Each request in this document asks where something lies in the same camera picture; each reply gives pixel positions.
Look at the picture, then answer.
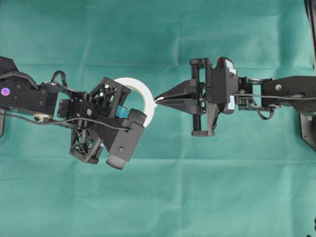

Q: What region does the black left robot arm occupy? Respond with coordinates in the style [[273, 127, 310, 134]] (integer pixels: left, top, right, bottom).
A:
[[0, 57, 133, 169]]

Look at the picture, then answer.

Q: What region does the green table cloth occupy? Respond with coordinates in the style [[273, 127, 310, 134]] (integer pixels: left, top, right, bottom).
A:
[[0, 0, 316, 237]]

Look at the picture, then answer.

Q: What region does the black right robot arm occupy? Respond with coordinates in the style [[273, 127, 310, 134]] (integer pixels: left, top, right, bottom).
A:
[[155, 57, 316, 137]]

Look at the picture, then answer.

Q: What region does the white tape roll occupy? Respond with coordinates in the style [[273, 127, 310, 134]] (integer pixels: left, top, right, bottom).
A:
[[114, 77, 157, 127]]

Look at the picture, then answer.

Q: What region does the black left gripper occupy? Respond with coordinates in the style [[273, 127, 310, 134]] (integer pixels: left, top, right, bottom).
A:
[[57, 78, 131, 164]]

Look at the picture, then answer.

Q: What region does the thin black camera cable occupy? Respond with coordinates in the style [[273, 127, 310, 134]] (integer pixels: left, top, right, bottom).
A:
[[0, 105, 133, 133]]

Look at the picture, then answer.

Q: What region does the black right camera cable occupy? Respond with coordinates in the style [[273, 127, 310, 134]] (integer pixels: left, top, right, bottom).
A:
[[232, 92, 306, 101]]

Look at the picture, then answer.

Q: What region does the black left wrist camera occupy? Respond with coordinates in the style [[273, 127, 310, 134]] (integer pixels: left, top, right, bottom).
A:
[[93, 109, 146, 170]]

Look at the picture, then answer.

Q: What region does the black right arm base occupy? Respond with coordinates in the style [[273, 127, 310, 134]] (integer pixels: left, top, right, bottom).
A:
[[300, 99, 316, 150]]

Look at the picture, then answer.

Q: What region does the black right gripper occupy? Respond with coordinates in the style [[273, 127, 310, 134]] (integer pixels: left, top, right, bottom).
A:
[[155, 58, 219, 137]]

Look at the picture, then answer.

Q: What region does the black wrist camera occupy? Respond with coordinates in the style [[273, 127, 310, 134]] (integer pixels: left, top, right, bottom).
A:
[[93, 109, 146, 170], [205, 57, 238, 114]]

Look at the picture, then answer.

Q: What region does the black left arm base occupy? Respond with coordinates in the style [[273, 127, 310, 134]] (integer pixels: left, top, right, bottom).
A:
[[0, 109, 5, 137]]

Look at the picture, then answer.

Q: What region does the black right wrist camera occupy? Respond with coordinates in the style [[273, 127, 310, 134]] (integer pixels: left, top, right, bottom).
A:
[[205, 57, 238, 114]]

